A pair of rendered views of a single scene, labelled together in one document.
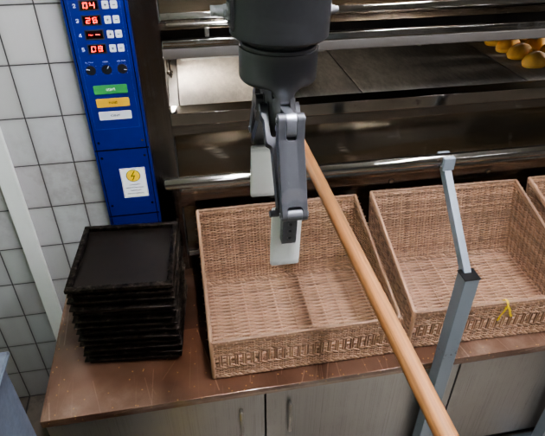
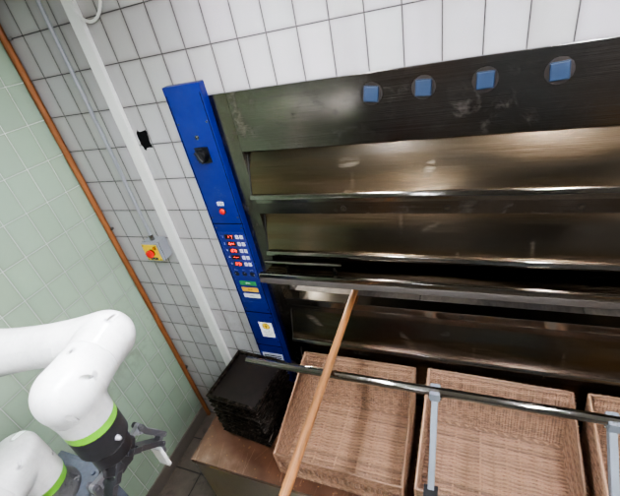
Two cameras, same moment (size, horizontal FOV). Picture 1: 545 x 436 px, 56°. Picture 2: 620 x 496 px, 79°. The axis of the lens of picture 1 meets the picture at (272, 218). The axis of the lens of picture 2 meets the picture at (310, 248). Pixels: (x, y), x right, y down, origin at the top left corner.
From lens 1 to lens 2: 90 cm
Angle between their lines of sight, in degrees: 30
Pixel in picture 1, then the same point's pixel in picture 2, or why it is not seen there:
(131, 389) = (237, 459)
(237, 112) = (324, 302)
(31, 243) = (221, 345)
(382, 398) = not seen: outside the picture
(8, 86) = (203, 273)
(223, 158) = (319, 326)
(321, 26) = (97, 455)
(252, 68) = not seen: hidden behind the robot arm
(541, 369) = not seen: outside the picture
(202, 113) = (303, 300)
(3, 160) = (204, 306)
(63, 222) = (236, 339)
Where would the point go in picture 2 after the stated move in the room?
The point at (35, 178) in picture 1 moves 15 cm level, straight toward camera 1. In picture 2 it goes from (219, 316) to (214, 337)
